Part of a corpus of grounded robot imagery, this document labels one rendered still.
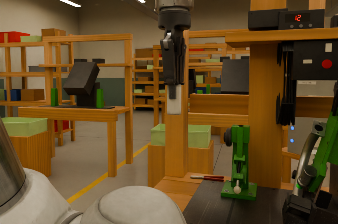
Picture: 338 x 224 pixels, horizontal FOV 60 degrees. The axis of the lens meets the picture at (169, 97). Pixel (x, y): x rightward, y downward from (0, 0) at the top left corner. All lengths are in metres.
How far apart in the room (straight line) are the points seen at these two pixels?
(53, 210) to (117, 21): 11.85
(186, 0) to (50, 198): 0.47
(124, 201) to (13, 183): 0.14
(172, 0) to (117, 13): 11.64
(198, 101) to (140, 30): 10.44
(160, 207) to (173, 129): 1.02
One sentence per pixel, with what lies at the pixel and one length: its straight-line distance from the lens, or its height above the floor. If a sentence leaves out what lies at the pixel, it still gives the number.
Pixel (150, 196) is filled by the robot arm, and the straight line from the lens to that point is 0.43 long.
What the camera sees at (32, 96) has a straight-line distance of 6.44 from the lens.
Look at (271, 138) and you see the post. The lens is 1.34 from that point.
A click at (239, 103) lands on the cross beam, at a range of 1.41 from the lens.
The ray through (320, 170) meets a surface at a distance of 0.97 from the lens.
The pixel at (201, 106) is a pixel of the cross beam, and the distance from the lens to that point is 1.44.
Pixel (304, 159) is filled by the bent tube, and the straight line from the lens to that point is 1.12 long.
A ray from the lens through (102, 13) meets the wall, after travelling 12.58.
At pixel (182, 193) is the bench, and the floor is 0.88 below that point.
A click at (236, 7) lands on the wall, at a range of 11.23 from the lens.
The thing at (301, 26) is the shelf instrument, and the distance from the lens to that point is 1.23.
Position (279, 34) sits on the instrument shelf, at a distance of 1.20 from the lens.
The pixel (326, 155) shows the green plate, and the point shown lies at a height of 1.14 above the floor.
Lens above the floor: 1.37
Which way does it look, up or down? 4 degrees down
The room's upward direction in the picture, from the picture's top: straight up
